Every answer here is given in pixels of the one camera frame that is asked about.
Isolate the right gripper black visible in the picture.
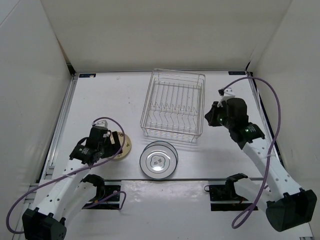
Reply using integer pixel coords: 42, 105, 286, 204
204, 101, 233, 130

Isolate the beige wooden plate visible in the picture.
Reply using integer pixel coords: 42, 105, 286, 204
113, 131, 132, 161

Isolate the wire dish rack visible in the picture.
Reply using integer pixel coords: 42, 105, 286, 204
140, 68, 206, 143

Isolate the white plate green rim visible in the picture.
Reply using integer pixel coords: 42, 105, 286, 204
139, 145, 178, 180
142, 140, 179, 174

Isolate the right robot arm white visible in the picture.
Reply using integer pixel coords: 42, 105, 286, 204
204, 97, 317, 232

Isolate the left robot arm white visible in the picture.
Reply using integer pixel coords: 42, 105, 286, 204
22, 125, 123, 240

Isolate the blue label right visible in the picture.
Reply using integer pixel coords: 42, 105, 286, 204
228, 71, 246, 76

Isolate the blue label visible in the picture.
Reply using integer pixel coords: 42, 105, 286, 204
78, 73, 96, 78
228, 71, 246, 76

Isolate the blue label left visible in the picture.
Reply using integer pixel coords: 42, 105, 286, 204
78, 73, 96, 78

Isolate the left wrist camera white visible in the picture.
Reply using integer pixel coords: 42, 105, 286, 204
92, 119, 108, 128

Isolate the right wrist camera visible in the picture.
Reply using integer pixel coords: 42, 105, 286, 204
217, 87, 236, 108

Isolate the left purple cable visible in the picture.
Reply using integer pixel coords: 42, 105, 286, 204
6, 116, 127, 235

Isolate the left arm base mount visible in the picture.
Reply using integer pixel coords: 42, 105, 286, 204
83, 181, 124, 210

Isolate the aluminium table edge rail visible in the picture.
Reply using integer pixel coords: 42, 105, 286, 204
38, 74, 78, 181

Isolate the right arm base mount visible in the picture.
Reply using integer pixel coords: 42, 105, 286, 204
204, 184, 251, 212

